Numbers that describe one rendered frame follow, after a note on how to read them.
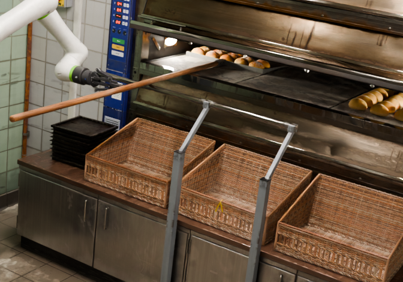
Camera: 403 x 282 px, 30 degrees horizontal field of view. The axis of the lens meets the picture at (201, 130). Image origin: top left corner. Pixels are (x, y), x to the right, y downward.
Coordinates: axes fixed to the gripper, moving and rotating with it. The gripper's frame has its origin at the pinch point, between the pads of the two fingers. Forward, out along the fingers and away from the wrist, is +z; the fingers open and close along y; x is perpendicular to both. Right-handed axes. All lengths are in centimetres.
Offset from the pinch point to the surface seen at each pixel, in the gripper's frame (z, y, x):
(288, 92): 63, 1, -74
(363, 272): 140, 57, -6
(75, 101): 7.1, -0.4, 40.6
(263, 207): 92, 37, 4
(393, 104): 117, -1, -90
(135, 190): 12, 57, -8
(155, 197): 24, 57, -8
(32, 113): 7, 0, 69
